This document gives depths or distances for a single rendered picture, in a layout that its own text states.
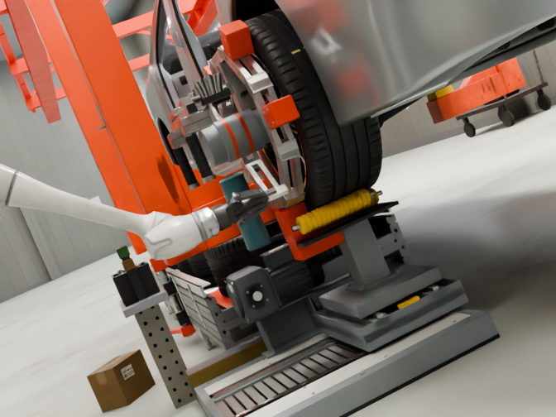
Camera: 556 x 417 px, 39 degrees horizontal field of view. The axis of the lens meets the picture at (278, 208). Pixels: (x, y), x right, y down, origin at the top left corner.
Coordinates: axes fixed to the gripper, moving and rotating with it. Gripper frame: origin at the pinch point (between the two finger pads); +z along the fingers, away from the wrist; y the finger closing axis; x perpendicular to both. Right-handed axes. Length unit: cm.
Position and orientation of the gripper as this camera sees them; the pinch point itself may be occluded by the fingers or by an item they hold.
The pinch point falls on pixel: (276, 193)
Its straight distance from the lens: 233.7
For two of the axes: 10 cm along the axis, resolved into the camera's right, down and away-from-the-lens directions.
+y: -1.1, -6.7, -7.3
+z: 8.9, -3.9, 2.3
